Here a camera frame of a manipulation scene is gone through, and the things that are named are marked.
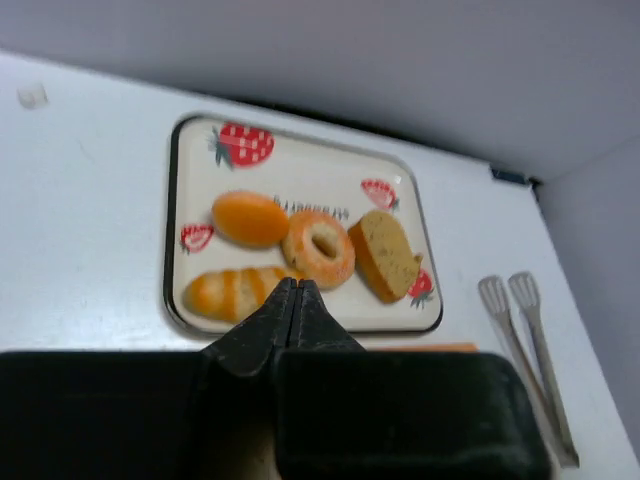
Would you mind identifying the stainless steel tongs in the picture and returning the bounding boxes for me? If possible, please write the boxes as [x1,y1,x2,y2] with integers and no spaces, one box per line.
[477,271,580,469]

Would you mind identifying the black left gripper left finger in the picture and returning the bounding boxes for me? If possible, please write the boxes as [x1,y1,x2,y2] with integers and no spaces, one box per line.
[202,278,296,376]

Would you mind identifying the round orange bun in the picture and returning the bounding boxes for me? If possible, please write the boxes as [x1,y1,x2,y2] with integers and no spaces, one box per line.
[212,190,289,249]

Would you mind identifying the blue label sticker right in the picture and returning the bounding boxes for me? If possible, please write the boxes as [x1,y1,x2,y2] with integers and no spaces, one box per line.
[490,168,530,186]

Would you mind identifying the strawberry print serving tray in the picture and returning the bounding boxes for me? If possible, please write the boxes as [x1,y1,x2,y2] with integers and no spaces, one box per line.
[163,116,443,336]

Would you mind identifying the striped long bread roll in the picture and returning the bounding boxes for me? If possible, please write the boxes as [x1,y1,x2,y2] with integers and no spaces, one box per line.
[183,266,302,324]

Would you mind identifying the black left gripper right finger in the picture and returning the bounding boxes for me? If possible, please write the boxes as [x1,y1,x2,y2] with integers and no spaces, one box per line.
[291,280,364,352]

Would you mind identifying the brown bread slice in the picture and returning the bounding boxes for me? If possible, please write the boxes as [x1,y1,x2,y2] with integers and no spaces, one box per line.
[348,210,423,304]

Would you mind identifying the orange cloth placemat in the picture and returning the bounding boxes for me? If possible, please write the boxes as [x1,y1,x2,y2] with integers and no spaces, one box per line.
[367,343,478,353]

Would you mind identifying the sugared bagel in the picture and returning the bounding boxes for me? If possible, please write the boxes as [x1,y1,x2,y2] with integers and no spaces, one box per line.
[281,210,355,290]

